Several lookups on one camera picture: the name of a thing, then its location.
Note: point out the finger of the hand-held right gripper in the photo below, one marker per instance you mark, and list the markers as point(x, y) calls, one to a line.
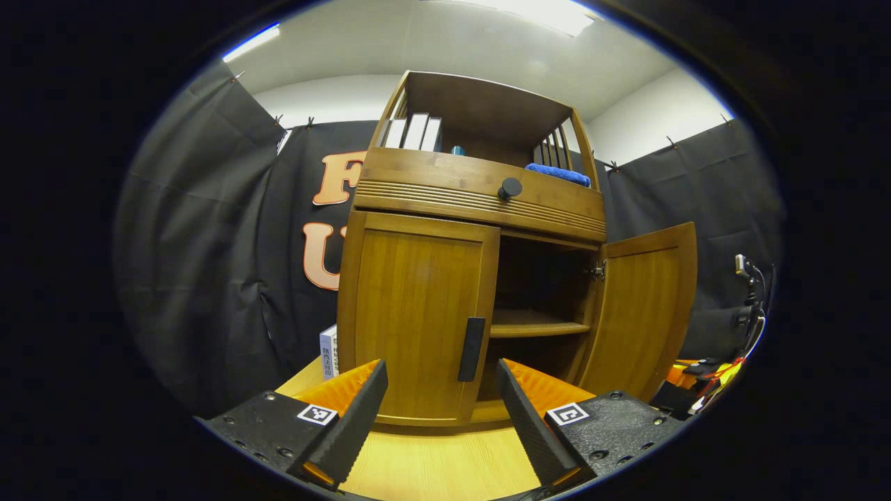
point(679, 396)

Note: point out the black backdrop cloth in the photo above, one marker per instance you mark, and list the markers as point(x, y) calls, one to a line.
point(202, 243)

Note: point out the metal door hinge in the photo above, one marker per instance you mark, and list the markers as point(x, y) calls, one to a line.
point(598, 270)

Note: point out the blue folded towel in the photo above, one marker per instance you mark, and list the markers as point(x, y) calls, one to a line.
point(557, 174)

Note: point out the long ceiling light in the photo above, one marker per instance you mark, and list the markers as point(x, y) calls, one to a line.
point(250, 43)

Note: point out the wooden double-door shoe cabinet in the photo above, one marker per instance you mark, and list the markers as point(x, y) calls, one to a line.
point(431, 177)

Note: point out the round black drawer knob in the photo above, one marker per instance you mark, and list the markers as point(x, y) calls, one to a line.
point(509, 188)

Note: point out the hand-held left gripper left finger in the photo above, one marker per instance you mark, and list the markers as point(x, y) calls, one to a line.
point(362, 410)

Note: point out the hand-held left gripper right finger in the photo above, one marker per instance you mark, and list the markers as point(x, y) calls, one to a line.
point(525, 417)

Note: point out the wooden shoe cabinet door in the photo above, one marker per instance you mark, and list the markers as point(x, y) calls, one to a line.
point(640, 313)
point(411, 306)

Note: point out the white printed box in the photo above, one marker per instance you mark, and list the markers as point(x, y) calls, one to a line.
point(328, 351)

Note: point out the wooden inner cabinet shelf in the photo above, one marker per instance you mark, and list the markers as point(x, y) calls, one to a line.
point(536, 323)

